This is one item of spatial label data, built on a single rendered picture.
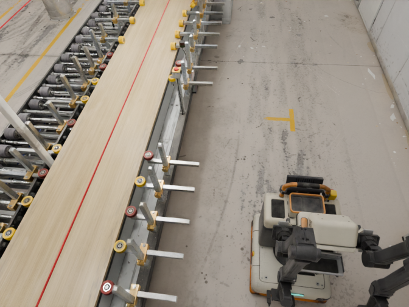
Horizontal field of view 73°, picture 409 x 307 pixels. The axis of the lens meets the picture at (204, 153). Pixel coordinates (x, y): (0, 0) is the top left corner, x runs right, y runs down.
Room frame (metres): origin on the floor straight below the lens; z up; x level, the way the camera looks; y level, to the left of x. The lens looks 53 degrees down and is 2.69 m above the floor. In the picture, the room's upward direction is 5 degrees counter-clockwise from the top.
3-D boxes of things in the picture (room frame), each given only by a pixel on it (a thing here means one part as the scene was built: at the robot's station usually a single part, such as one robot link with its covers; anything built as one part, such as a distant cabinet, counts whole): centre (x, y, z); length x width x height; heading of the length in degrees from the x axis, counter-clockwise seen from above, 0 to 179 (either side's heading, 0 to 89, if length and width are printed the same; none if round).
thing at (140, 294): (0.38, 0.46, 0.80); 0.43 x 0.03 x 0.04; 79
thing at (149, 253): (0.63, 0.41, 0.82); 0.43 x 0.03 x 0.04; 79
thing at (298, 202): (0.84, -0.67, 0.87); 0.23 x 0.15 x 0.11; 79
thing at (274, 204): (0.82, -0.67, 0.59); 0.55 x 0.34 x 0.83; 79
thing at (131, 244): (0.60, 0.47, 0.90); 0.04 x 0.04 x 0.48; 79
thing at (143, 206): (0.84, 0.42, 0.88); 0.04 x 0.04 x 0.48; 79
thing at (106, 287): (0.42, 0.65, 0.85); 0.08 x 0.08 x 0.11
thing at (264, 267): (0.73, -0.65, 0.16); 0.67 x 0.64 x 0.25; 169
